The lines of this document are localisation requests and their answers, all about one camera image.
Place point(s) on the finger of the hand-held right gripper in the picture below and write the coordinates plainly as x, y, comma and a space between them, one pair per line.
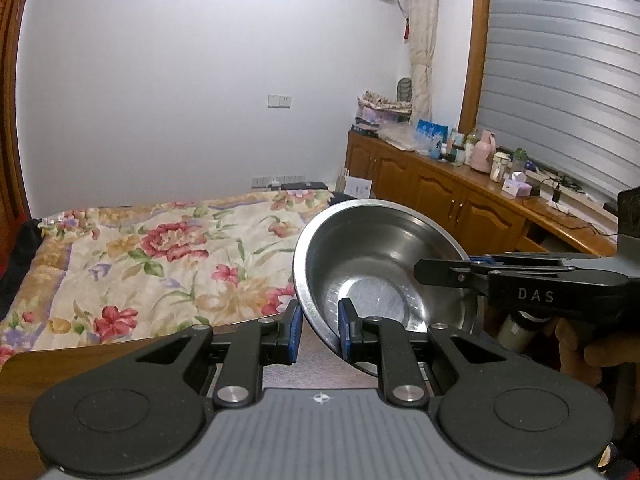
445, 272
530, 259

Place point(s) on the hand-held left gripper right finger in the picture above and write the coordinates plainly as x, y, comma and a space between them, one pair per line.
344, 327

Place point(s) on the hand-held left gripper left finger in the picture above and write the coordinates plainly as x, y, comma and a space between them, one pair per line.
295, 332

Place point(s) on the small steel bowl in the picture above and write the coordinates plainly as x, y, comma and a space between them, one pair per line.
380, 255

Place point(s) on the person's right hand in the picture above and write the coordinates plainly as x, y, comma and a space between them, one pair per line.
610, 352

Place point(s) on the pink tissue box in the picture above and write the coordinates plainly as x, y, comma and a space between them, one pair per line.
517, 186

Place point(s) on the wooden sideboard cabinet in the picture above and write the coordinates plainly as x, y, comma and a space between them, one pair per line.
425, 185

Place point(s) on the white jar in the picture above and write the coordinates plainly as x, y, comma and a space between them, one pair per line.
499, 167

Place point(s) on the pink thermos jug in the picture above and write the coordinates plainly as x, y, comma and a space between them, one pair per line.
483, 152

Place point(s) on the white card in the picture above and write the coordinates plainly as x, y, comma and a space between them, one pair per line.
359, 187

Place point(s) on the cluster of small bottles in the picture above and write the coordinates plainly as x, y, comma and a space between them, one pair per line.
460, 147

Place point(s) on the blue box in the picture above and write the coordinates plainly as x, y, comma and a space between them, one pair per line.
431, 136

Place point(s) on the clear plastic bag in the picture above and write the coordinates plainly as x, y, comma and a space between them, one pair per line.
400, 137

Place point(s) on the black flat device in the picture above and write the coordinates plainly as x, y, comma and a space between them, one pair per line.
304, 186

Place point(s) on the floral blanket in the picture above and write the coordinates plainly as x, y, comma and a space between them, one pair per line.
150, 260

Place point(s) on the pile of bags and papers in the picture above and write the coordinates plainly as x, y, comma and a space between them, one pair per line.
382, 107

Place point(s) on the grey window blind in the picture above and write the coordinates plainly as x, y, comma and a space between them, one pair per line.
565, 75

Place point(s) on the beige curtain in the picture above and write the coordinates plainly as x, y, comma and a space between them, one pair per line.
421, 35

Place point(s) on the red hanging ornament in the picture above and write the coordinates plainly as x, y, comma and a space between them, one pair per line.
407, 29

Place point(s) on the dark cloth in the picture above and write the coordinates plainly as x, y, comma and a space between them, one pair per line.
17, 270

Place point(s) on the row of wall outlets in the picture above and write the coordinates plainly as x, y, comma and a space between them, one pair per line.
278, 180

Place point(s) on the wooden window frame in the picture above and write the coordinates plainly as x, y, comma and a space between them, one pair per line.
477, 35

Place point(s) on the white wall switch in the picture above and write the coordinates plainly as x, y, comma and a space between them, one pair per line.
279, 101

